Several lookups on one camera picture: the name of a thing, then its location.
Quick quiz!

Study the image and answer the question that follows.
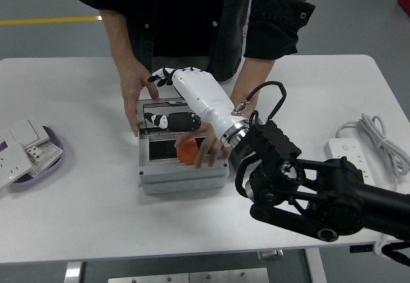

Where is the person's left hand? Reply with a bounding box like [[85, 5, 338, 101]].
[[175, 123, 236, 170]]

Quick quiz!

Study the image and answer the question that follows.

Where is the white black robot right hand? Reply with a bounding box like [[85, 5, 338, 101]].
[[143, 66, 247, 138]]

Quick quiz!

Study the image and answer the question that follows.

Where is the person's right hand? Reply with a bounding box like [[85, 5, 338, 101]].
[[120, 62, 160, 138]]

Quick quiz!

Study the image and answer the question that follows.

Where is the orange cylinder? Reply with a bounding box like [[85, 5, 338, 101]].
[[174, 134, 200, 165]]

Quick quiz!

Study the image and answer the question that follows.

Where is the grey box with clear lid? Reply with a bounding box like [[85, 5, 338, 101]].
[[136, 97, 231, 196]]

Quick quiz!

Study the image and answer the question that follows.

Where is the person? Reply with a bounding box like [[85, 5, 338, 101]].
[[76, 0, 316, 82]]

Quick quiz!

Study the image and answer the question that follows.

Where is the white socket insert module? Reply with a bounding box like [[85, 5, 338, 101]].
[[24, 141, 64, 178]]

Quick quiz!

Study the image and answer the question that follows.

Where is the purple plastic tray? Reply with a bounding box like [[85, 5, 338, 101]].
[[0, 125, 65, 193]]

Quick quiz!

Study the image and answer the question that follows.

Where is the white power strip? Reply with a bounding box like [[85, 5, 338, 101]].
[[324, 137, 377, 184]]

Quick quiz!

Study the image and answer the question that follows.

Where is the large white socket panel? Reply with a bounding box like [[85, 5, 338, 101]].
[[0, 140, 33, 190]]

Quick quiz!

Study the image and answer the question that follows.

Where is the white table leg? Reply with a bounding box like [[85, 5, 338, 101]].
[[63, 261, 85, 283], [304, 247, 327, 283]]

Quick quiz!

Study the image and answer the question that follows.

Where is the black table control panel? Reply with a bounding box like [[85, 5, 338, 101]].
[[349, 245, 375, 254]]

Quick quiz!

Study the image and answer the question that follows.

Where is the white switch plate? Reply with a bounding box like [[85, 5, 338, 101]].
[[8, 119, 52, 148]]

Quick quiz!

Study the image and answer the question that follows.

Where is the silver table bracket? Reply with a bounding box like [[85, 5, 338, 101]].
[[258, 250, 284, 261]]

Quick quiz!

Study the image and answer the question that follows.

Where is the grey metal base plate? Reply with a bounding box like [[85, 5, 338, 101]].
[[108, 267, 270, 283]]

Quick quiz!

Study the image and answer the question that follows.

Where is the white power cord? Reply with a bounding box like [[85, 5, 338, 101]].
[[334, 113, 410, 257]]

